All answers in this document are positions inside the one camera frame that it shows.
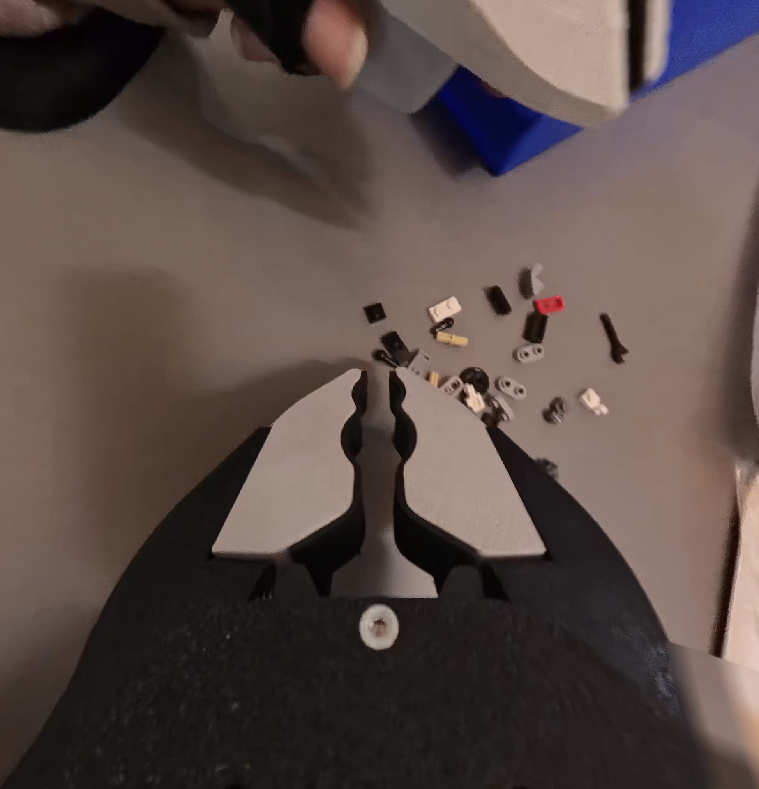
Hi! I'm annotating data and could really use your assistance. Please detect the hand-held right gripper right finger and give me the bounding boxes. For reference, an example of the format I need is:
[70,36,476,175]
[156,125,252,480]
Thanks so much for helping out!
[388,368,548,558]

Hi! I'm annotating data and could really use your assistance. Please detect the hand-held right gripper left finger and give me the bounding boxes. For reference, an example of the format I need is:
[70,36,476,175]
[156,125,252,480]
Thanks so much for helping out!
[212,369,368,558]

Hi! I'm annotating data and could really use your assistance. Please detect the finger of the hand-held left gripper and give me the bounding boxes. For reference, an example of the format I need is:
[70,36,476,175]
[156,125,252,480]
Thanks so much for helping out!
[379,0,633,127]
[643,0,671,87]

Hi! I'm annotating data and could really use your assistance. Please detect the person's left forearm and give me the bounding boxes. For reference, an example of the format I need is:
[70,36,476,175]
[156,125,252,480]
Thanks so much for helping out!
[0,0,226,38]

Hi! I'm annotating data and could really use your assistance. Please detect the grey desk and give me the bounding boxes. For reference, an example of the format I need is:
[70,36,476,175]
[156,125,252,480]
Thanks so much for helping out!
[0,25,759,789]

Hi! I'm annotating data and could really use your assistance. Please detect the person's left hand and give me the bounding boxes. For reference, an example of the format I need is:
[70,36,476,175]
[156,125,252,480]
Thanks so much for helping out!
[228,0,371,90]

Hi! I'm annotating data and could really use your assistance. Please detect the small blue plastic bin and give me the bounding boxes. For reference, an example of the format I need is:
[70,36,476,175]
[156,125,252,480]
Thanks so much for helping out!
[429,0,759,176]

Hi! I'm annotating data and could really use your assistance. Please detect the pile of loose toy bricks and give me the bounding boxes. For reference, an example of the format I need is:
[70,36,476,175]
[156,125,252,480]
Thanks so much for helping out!
[362,265,611,483]

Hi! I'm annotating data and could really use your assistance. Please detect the black lever brick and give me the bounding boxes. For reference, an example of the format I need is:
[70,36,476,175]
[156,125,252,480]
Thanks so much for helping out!
[599,313,630,365]

